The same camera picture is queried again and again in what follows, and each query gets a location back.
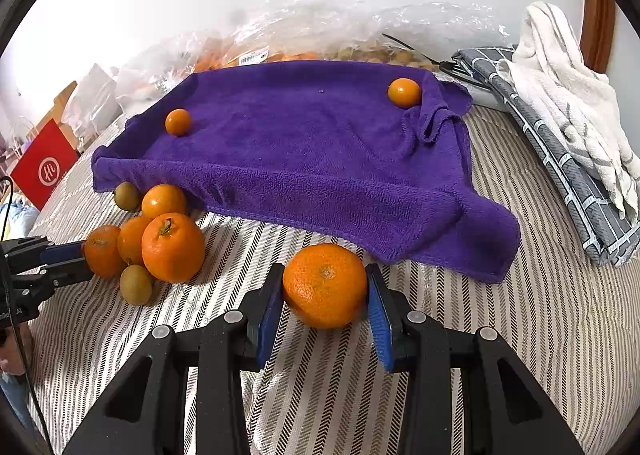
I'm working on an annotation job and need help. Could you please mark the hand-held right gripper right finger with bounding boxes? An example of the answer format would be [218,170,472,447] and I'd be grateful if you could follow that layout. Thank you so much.
[365,262,586,455]

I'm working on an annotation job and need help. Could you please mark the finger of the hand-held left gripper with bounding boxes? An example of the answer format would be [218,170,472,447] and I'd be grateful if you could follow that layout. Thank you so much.
[10,257,94,301]
[0,236,86,272]

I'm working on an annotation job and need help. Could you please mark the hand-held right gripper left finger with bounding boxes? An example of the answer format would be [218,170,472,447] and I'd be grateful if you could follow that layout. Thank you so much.
[62,262,287,455]

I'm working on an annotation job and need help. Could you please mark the large mandarin orange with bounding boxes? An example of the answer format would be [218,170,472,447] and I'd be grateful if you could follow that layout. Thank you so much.
[282,243,369,331]

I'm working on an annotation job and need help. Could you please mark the small green kiwi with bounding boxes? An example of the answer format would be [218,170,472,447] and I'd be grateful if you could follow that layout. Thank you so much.
[114,182,142,212]
[120,264,154,306]

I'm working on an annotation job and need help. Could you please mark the mandarin orange with stem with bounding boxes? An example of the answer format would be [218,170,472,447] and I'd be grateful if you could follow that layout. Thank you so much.
[141,213,206,284]

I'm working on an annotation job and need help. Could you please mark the small round orange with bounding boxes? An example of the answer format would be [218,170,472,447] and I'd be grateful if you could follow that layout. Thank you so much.
[387,78,422,109]
[166,108,192,137]

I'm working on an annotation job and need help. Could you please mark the purple towel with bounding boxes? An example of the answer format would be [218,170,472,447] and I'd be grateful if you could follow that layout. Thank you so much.
[91,60,521,285]

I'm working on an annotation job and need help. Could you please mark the person's left hand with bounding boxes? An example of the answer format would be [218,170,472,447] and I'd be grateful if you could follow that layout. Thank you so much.
[0,327,32,377]

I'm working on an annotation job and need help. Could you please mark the red box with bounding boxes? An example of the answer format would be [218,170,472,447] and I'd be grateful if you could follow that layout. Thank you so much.
[10,118,80,210]

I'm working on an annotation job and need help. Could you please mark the striped bed cover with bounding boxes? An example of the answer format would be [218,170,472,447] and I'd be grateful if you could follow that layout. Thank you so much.
[27,100,640,455]

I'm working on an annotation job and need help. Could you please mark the white plastic bag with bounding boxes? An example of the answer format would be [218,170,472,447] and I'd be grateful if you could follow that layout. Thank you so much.
[65,62,127,138]

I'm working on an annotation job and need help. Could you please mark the grey checked folded cloth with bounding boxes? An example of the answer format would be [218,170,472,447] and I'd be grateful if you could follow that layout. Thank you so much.
[452,46,640,267]

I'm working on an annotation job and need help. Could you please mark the clear plastic bag of oranges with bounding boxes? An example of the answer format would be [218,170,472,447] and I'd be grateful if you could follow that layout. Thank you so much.
[117,28,331,98]

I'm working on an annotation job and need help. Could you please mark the black scissors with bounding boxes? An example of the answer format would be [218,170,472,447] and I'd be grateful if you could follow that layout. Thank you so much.
[382,34,493,88]

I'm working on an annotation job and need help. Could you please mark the clear plastic bag of brown fruit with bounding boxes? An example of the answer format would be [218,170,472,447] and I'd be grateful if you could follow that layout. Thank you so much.
[270,0,512,72]

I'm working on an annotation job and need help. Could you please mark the white striped towel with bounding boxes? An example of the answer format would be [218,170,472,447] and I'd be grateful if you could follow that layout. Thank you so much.
[497,2,640,226]

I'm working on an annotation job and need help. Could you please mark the wooden door frame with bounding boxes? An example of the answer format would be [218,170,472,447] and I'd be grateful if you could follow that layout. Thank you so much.
[582,0,617,73]

